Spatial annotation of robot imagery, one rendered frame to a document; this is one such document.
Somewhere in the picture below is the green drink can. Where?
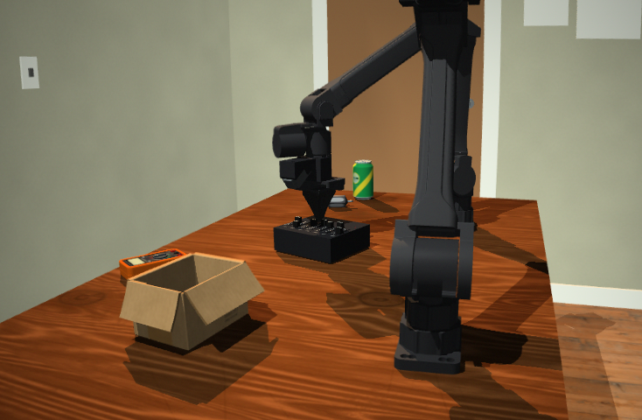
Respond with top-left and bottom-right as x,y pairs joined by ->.
352,160 -> 373,200

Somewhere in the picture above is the dark grey fader panel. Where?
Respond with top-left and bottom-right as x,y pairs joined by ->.
274,215 -> 370,263

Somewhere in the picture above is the open brown cardboard box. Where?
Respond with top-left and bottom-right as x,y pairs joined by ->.
119,253 -> 265,350

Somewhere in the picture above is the orange digital multimeter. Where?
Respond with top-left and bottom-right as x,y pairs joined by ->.
119,249 -> 186,279

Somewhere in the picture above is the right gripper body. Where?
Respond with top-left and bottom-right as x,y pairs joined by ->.
294,155 -> 345,193

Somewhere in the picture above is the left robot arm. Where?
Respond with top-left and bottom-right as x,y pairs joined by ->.
389,0 -> 480,375

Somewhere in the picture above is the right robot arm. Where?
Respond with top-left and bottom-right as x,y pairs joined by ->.
272,19 -> 481,222

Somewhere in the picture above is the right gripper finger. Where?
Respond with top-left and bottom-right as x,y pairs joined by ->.
303,191 -> 325,220
311,189 -> 336,222

